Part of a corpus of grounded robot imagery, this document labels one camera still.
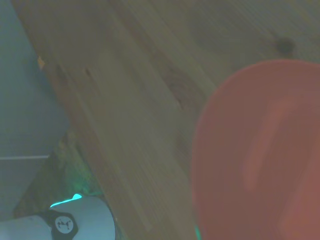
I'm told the salmon pink plate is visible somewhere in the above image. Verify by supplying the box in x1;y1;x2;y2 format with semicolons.
189;59;320;240

